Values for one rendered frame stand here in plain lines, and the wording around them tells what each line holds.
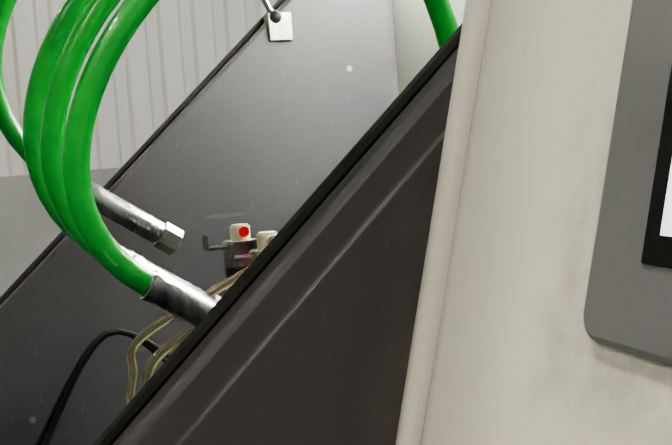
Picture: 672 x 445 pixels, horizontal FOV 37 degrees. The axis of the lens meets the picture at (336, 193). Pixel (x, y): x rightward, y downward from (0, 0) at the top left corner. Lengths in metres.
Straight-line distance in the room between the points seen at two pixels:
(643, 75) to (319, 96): 0.83
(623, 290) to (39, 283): 0.83
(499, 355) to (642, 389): 0.08
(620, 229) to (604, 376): 0.05
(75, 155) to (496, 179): 0.22
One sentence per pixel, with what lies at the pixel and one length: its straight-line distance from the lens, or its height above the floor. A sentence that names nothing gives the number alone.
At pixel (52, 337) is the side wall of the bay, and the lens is 1.09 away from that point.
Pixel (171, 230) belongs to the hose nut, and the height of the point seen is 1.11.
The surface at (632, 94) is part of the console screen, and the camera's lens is 0.33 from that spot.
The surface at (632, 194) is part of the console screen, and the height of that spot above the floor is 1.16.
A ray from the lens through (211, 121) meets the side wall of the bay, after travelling 1.10.
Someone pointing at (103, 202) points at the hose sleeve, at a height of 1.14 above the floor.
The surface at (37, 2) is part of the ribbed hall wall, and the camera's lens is 7.33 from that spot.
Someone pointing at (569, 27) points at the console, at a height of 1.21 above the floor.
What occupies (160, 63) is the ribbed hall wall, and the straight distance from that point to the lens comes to 7.42.
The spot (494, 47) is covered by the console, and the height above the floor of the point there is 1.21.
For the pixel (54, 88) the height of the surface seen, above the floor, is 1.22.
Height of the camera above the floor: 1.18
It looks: 4 degrees down
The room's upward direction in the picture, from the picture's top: 4 degrees counter-clockwise
